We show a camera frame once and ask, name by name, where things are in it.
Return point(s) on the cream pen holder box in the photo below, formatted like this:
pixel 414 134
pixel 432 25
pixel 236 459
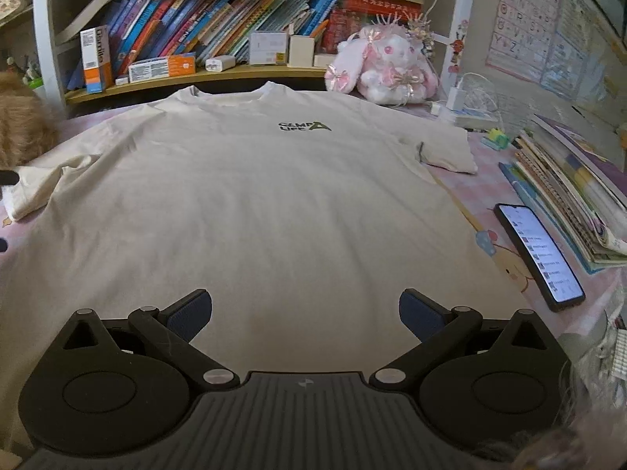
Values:
pixel 300 51

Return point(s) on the pink checked printed table mat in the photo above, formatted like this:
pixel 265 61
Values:
pixel 494 191

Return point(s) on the small white charger box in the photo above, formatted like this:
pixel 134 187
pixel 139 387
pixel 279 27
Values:
pixel 220 64

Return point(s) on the wooden bookshelf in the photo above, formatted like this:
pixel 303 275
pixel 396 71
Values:
pixel 41 34

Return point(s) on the black smartphone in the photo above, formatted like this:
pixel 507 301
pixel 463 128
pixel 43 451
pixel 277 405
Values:
pixel 539 257

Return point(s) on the green and yellow eraser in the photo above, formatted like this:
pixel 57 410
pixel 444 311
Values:
pixel 495 138

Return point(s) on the brown fluffy plush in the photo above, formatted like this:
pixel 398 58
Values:
pixel 22 122

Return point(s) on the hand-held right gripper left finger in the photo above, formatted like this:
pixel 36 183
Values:
pixel 193 313

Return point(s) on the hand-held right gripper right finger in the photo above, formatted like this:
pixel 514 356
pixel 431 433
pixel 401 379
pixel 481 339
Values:
pixel 419 313

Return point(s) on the thick white paperback book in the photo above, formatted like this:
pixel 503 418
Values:
pixel 88 12

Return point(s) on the chart wall poster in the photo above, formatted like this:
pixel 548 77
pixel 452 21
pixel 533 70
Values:
pixel 600 58

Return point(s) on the row of colourful books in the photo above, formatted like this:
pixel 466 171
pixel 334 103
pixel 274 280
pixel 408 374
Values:
pixel 220 19

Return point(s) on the pink rabbit plush toy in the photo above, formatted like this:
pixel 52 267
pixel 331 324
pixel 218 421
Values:
pixel 387 66

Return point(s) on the white plug charger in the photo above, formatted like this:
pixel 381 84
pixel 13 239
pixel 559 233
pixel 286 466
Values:
pixel 455 98

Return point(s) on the alphabet wall poster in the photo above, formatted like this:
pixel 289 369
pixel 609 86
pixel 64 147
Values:
pixel 529 24

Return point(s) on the tall orange and white box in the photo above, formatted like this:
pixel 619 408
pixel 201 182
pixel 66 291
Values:
pixel 95 61

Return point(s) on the stack of books and notebooks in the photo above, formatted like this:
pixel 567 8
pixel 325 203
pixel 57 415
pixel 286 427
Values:
pixel 573 191

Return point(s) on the cream printed t-shirt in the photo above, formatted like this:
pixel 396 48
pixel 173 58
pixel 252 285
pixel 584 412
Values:
pixel 274 196

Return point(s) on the flat white and orange box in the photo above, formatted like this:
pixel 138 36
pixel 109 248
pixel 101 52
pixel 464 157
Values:
pixel 161 67

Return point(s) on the white square box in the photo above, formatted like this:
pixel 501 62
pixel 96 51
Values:
pixel 268 48

